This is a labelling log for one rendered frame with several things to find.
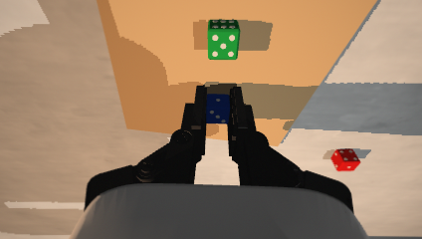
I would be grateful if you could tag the dark blue die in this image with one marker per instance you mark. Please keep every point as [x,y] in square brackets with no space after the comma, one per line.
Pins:
[217,108]

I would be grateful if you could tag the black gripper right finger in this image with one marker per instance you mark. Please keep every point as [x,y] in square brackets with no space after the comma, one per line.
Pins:
[261,165]

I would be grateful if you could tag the green die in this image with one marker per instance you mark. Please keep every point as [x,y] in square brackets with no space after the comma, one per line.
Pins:
[223,39]

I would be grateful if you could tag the tan flat mat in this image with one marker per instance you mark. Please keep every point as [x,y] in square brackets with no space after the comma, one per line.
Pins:
[159,54]

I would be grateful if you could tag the red die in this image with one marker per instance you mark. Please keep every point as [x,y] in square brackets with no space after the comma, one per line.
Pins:
[345,160]

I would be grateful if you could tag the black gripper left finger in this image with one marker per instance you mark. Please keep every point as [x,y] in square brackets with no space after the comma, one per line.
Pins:
[169,164]

